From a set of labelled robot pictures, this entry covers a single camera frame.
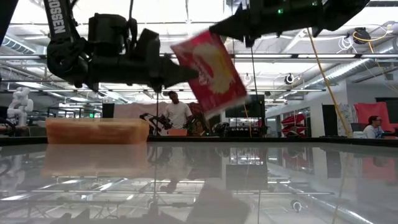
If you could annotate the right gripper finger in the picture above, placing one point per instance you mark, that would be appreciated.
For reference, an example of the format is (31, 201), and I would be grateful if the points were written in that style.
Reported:
(236, 23)

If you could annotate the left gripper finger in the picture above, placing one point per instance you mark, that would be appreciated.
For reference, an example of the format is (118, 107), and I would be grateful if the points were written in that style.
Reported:
(177, 74)

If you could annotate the red popcorn bag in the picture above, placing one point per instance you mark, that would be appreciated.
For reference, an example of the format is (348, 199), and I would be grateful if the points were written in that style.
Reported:
(214, 77)

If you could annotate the background black robot arm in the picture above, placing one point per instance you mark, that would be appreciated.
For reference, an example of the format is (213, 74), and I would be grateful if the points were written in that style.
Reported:
(155, 119)

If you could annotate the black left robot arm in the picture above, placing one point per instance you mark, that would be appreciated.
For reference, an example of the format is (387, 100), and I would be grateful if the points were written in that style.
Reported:
(59, 21)

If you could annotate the black stand pole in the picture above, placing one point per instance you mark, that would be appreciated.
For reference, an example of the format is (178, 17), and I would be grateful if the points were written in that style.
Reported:
(157, 105)

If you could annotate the person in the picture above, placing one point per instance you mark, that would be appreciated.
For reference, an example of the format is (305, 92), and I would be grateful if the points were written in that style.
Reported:
(178, 113)
(373, 130)

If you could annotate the pink backdrop cloth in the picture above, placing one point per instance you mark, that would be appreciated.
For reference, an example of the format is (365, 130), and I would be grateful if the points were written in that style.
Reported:
(133, 110)

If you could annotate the black speaker box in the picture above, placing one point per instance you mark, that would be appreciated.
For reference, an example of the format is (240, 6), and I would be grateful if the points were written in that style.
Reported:
(108, 110)

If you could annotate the red patterned cloth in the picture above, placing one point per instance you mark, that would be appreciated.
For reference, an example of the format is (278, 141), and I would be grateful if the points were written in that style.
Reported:
(199, 121)

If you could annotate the background orange box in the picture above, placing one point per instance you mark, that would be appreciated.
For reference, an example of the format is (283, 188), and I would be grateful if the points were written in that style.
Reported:
(177, 132)

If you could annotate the black background equipment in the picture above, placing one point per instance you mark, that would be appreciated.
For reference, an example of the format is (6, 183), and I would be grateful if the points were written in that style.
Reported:
(224, 127)

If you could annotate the black monitor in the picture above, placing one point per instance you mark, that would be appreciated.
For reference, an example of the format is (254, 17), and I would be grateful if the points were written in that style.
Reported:
(255, 109)

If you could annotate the red stacked objects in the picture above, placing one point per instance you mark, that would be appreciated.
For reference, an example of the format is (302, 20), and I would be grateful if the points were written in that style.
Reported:
(293, 121)

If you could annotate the white humanoid figure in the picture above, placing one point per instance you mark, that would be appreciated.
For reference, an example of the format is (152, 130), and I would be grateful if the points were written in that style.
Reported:
(20, 105)

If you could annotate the black door panel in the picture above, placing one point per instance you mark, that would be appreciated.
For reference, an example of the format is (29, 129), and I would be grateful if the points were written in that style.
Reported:
(329, 119)

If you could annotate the white patterned hanging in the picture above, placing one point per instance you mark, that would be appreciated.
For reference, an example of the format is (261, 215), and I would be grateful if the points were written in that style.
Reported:
(345, 113)

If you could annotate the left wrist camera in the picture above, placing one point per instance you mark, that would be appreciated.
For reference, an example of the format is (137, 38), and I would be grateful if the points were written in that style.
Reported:
(107, 34)

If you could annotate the silver ventilation duct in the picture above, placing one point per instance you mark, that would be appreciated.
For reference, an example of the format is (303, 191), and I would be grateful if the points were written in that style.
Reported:
(351, 70)
(18, 45)

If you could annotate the black table frame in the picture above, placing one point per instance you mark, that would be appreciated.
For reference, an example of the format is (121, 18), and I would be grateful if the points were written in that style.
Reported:
(248, 140)

